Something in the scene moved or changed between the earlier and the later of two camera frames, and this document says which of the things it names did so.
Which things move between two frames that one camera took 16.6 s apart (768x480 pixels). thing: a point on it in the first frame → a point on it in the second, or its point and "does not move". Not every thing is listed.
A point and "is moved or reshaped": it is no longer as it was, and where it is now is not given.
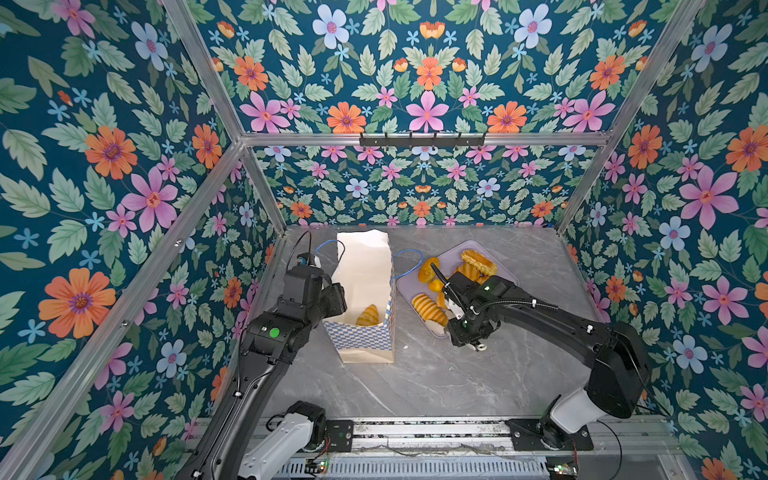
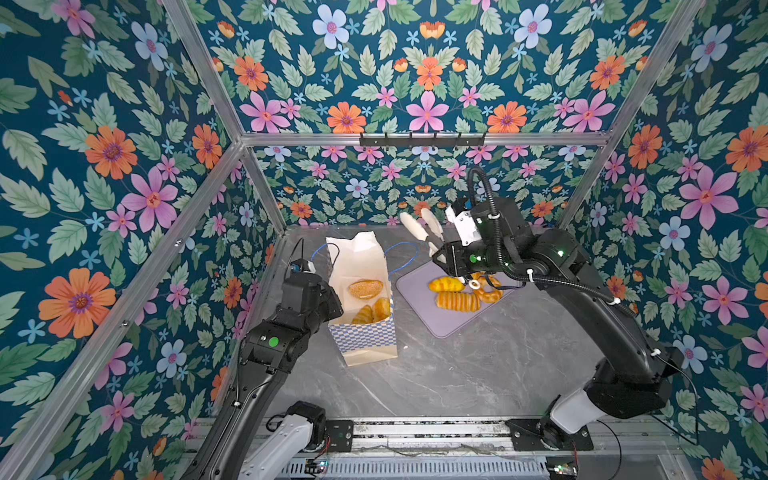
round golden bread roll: [426, 272] → [365, 289]
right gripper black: [457, 338] → [457, 248]
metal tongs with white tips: [476, 346] → [437, 245]
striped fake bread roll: [471, 272] is moved or reshaped
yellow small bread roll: [436, 285] does not move
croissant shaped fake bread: [368, 317] does not move
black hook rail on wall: [422, 141] does not move
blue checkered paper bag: [365, 332] does not move
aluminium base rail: [611, 438] does not move
